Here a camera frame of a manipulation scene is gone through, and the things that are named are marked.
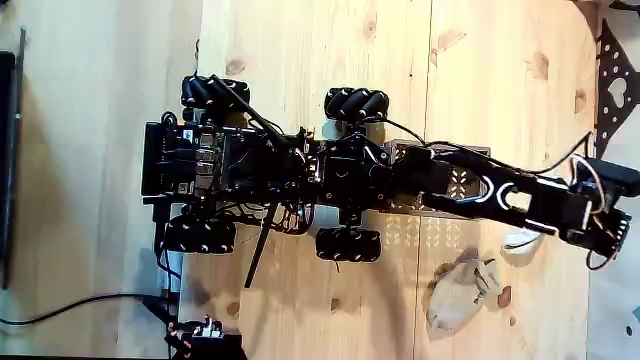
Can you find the white sock with blue print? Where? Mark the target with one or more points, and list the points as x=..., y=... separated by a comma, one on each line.
x=520, y=245

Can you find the grey perforated basket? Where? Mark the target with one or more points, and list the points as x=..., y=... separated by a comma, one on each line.
x=460, y=182

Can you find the beige sock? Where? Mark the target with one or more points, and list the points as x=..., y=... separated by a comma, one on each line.
x=457, y=300

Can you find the black perforated cloth with heart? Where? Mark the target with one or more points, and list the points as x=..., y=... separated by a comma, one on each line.
x=607, y=75

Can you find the black omni wheel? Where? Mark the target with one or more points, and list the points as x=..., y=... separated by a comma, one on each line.
x=348, y=245
x=200, y=235
x=215, y=92
x=356, y=105

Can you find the black slanted rod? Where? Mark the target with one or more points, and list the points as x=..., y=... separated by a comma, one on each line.
x=261, y=245
x=245, y=107

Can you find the black device with orange bits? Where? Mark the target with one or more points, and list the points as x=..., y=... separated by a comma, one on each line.
x=210, y=345

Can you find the black flat panel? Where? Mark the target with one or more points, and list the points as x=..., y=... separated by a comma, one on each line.
x=7, y=165

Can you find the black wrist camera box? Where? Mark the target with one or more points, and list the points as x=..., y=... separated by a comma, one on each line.
x=612, y=175

